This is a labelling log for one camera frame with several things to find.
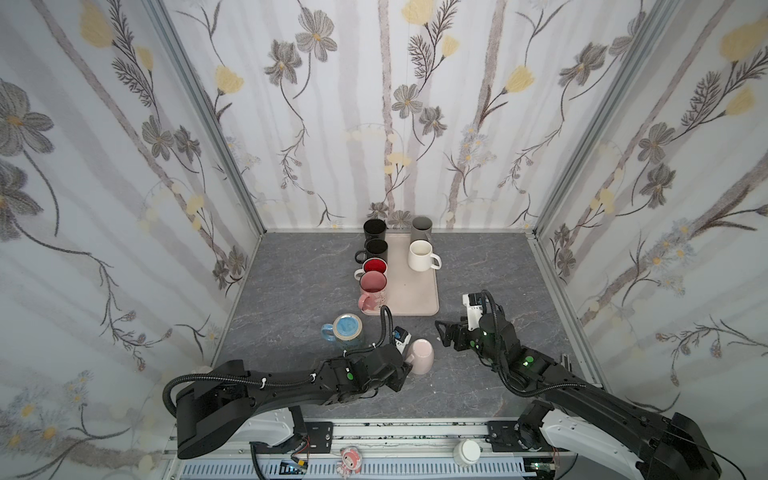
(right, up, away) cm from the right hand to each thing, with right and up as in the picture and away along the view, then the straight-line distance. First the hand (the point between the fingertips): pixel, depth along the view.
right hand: (443, 315), depth 79 cm
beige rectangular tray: (-8, +4, +22) cm, 24 cm away
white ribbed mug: (-3, +16, +24) cm, 29 cm away
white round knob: (+2, -27, -16) cm, 31 cm away
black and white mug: (-20, +27, +32) cm, 46 cm away
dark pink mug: (-20, +6, +18) cm, 28 cm away
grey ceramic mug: (-3, +27, +29) cm, 40 cm away
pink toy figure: (-24, -32, -11) cm, 41 cm away
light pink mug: (-6, -11, -1) cm, 12 cm away
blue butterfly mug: (-27, -5, +2) cm, 27 cm away
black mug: (-20, +19, +25) cm, 37 cm away
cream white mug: (-20, +14, +22) cm, 33 cm away
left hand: (-11, -12, +2) cm, 16 cm away
